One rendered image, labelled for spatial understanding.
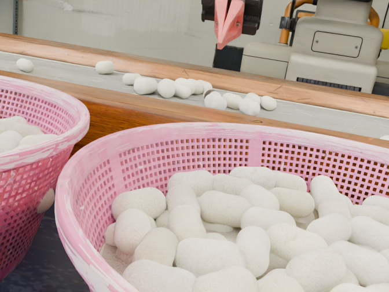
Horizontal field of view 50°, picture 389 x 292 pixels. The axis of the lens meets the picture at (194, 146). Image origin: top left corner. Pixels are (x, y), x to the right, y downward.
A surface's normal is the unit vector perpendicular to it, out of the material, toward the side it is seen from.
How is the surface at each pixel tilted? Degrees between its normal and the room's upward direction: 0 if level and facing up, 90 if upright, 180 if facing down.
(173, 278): 26
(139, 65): 45
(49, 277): 0
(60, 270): 0
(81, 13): 90
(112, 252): 0
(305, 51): 98
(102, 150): 75
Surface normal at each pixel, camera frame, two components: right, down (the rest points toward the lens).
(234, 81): -0.04, -0.50
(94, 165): 0.99, -0.09
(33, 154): 0.91, 0.23
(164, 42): -0.23, 0.23
